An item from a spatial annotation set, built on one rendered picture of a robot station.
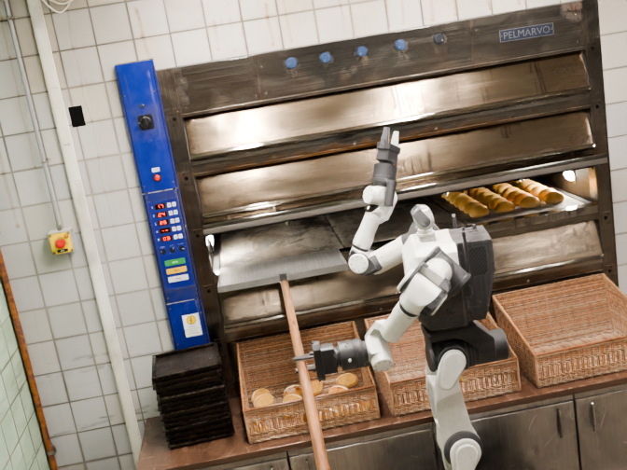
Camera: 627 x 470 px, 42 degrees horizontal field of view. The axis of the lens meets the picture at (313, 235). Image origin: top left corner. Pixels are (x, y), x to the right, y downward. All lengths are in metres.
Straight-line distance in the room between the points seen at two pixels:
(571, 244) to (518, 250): 0.25
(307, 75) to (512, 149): 0.98
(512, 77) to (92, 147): 1.86
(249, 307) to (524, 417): 1.28
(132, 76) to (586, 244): 2.19
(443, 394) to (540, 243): 1.23
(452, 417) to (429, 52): 1.58
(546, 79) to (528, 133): 0.25
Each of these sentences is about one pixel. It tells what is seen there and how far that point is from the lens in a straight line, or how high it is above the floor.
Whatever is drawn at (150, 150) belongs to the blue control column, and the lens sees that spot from 3.57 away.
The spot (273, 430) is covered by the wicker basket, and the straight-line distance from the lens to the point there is 3.43.
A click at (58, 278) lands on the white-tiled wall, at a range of 3.76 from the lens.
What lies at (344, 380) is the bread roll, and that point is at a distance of 3.73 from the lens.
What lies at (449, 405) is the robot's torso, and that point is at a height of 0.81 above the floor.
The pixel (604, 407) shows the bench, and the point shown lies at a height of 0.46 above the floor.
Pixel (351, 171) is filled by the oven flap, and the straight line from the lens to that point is 3.64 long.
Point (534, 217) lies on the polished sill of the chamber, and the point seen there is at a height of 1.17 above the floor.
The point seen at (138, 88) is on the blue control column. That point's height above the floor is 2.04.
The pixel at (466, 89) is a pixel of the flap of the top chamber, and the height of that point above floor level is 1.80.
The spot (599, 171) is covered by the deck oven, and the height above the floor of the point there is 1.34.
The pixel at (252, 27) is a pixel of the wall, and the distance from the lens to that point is 3.56.
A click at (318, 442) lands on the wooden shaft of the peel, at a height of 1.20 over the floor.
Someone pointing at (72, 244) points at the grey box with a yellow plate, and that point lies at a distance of 3.64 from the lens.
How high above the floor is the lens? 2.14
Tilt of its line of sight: 14 degrees down
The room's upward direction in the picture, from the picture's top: 9 degrees counter-clockwise
